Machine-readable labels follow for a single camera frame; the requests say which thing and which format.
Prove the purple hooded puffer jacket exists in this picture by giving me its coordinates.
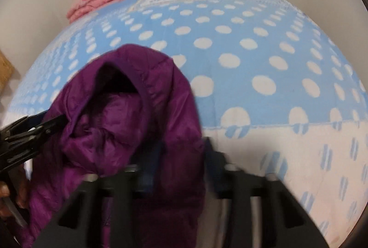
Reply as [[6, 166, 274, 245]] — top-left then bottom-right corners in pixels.
[[21, 44, 206, 248]]

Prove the person's left hand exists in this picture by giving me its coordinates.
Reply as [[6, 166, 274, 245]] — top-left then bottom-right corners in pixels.
[[0, 169, 30, 218]]

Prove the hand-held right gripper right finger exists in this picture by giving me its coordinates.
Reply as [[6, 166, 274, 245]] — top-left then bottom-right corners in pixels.
[[201, 137, 328, 248]]

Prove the beige floral window curtain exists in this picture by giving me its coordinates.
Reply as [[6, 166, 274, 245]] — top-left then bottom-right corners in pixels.
[[0, 49, 15, 89]]

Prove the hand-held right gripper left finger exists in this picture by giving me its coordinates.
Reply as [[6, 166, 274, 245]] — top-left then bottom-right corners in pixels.
[[33, 164, 143, 248]]

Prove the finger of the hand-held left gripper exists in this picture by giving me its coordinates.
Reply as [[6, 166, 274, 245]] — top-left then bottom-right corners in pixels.
[[0, 113, 68, 145], [0, 140, 41, 177]]

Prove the polka dot bedspread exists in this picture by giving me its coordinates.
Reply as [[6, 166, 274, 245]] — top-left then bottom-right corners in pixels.
[[6, 0, 368, 248]]

